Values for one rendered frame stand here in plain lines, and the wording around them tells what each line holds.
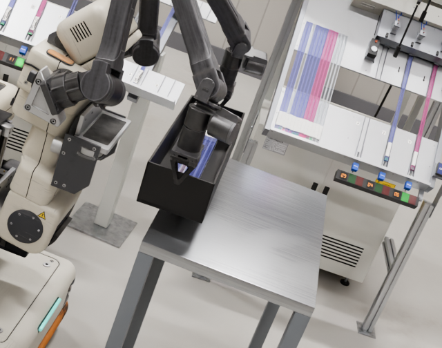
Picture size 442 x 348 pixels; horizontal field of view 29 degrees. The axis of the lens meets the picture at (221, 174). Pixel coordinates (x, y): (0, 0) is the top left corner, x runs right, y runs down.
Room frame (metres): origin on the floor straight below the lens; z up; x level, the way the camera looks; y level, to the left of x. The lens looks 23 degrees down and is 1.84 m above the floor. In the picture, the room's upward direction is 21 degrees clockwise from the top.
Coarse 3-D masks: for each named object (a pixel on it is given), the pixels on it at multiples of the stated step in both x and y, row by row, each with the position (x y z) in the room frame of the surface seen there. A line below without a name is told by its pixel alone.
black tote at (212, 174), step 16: (192, 96) 2.46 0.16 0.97; (240, 112) 2.47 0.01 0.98; (176, 128) 2.28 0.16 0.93; (160, 144) 2.03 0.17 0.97; (224, 144) 2.42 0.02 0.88; (160, 160) 2.12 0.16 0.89; (224, 160) 2.06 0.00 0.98; (144, 176) 1.90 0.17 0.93; (160, 176) 1.90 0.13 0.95; (192, 176) 1.90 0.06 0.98; (208, 176) 2.16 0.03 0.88; (144, 192) 1.90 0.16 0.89; (160, 192) 1.90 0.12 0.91; (176, 192) 1.90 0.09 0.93; (192, 192) 1.90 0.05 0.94; (208, 192) 1.90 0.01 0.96; (160, 208) 1.90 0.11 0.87; (176, 208) 1.90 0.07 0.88; (192, 208) 1.90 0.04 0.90; (208, 208) 1.98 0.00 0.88
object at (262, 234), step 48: (240, 192) 2.32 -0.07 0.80; (288, 192) 2.44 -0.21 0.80; (144, 240) 1.85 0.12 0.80; (192, 240) 1.93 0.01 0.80; (240, 240) 2.03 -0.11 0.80; (288, 240) 2.13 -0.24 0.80; (144, 288) 2.50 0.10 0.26; (240, 288) 1.83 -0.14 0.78; (288, 288) 1.88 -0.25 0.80; (288, 336) 1.83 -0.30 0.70
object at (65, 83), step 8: (56, 72) 2.00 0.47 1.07; (64, 72) 1.98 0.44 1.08; (72, 72) 1.98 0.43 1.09; (48, 80) 1.94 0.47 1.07; (56, 80) 1.95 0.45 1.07; (64, 80) 1.96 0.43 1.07; (72, 80) 1.95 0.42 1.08; (48, 88) 1.93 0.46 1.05; (56, 88) 1.94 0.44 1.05; (64, 88) 1.94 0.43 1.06; (72, 88) 1.94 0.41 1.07; (80, 88) 1.96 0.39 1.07; (48, 96) 1.92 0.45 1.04; (56, 96) 1.94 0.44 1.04; (64, 96) 1.94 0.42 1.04; (72, 96) 1.95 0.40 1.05; (80, 96) 1.95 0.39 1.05; (48, 104) 1.92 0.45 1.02; (56, 104) 1.93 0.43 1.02; (64, 104) 1.95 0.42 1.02; (72, 104) 1.96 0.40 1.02; (56, 112) 1.92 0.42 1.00
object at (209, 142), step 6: (204, 138) 2.33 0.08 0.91; (210, 138) 2.35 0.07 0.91; (204, 144) 2.29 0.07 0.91; (210, 144) 2.30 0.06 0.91; (204, 150) 2.25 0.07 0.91; (210, 150) 2.26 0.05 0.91; (204, 156) 2.21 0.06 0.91; (210, 156) 2.28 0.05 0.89; (198, 162) 2.15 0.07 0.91; (204, 162) 2.16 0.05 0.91; (180, 168) 2.07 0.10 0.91; (186, 168) 2.09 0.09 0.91; (198, 168) 2.11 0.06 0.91; (192, 174) 2.06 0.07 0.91; (198, 174) 2.08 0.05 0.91
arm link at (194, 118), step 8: (192, 104) 1.91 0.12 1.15; (200, 104) 1.91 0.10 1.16; (192, 112) 1.88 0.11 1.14; (200, 112) 1.88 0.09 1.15; (208, 112) 1.89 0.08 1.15; (184, 120) 1.90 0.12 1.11; (192, 120) 1.88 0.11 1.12; (200, 120) 1.88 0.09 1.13; (208, 120) 1.89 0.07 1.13; (192, 128) 1.88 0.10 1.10; (200, 128) 1.88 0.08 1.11
